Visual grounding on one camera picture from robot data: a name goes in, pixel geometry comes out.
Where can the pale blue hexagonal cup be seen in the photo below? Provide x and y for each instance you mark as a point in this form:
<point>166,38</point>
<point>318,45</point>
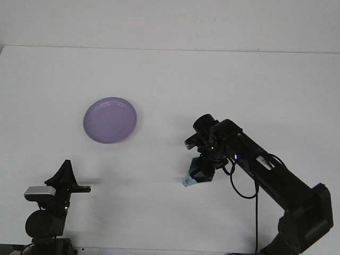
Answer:
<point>192,166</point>

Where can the purple round plate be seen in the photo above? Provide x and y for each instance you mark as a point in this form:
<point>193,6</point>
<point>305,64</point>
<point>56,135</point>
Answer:
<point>110,122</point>

